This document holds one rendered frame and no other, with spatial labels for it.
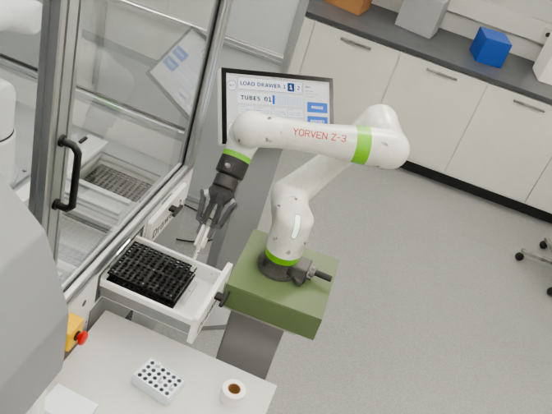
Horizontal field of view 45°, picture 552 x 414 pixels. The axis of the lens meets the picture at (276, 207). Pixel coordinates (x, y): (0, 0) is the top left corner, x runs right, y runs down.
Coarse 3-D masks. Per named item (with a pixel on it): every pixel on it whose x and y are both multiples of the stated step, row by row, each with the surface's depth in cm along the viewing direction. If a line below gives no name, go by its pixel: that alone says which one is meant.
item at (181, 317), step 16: (144, 240) 215; (176, 256) 214; (112, 272) 208; (208, 272) 214; (112, 288) 196; (208, 288) 214; (128, 304) 197; (144, 304) 195; (160, 304) 194; (176, 304) 204; (192, 304) 206; (160, 320) 196; (176, 320) 194
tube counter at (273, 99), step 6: (264, 96) 273; (270, 96) 274; (276, 96) 275; (282, 96) 276; (288, 96) 278; (294, 96) 279; (264, 102) 273; (270, 102) 274; (276, 102) 275; (282, 102) 276; (288, 102) 278; (294, 102) 279; (300, 102) 280
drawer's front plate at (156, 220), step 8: (184, 184) 241; (176, 192) 235; (184, 192) 243; (168, 200) 230; (176, 200) 236; (160, 208) 226; (152, 216) 221; (160, 216) 224; (152, 224) 218; (160, 224) 228; (152, 232) 222; (152, 240) 226
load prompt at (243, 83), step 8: (240, 80) 268; (248, 80) 270; (256, 80) 272; (264, 80) 273; (272, 80) 275; (280, 80) 276; (240, 88) 268; (248, 88) 270; (256, 88) 271; (264, 88) 273; (272, 88) 274; (280, 88) 276; (288, 88) 278; (296, 88) 279
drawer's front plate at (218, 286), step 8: (232, 264) 213; (224, 272) 208; (216, 280) 204; (224, 280) 209; (216, 288) 201; (224, 288) 217; (208, 296) 198; (208, 304) 195; (200, 312) 191; (192, 320) 190; (200, 320) 194; (192, 328) 191; (200, 328) 200; (192, 336) 193
